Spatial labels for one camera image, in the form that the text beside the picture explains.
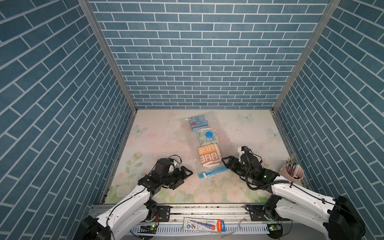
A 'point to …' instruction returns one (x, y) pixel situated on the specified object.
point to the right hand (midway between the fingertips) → (224, 162)
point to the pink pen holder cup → (299, 174)
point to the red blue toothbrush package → (204, 225)
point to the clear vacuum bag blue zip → (206, 172)
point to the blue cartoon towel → (199, 122)
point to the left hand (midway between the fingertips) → (192, 178)
